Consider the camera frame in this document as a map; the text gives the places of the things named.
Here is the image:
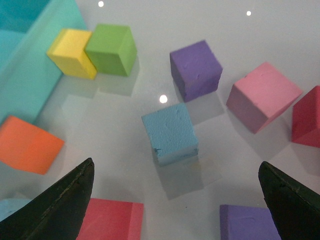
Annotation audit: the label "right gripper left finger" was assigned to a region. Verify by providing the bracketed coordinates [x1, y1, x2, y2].
[0, 158, 95, 240]

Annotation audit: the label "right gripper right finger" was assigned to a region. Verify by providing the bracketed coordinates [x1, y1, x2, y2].
[258, 161, 320, 240]

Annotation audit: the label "light blue foam block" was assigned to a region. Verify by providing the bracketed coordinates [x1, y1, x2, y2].
[0, 198, 31, 221]

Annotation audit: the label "red foam block centre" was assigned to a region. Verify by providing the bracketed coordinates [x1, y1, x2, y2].
[77, 198, 144, 240]

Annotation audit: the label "purple foam block near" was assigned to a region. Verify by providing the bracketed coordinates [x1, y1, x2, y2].
[219, 204, 281, 240]

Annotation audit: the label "purple foam block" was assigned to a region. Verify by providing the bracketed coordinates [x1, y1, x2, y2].
[219, 204, 281, 240]
[169, 40, 223, 102]

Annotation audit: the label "orange foam block left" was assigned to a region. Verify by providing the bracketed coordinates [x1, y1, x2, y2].
[0, 115, 65, 175]

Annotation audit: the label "dark red foam block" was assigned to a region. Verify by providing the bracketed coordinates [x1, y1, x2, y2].
[291, 85, 320, 148]

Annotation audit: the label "pink foam block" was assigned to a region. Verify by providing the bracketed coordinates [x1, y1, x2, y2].
[226, 62, 303, 134]

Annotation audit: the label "yellow foam block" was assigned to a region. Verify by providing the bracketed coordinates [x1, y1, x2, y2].
[46, 28, 97, 80]

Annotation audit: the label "purple foam block far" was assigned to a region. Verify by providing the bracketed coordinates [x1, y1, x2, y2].
[169, 40, 223, 102]

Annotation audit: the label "green foam block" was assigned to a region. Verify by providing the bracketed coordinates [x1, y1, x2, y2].
[85, 23, 137, 77]

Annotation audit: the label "teal plastic bin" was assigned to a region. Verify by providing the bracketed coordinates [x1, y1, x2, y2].
[0, 0, 87, 123]

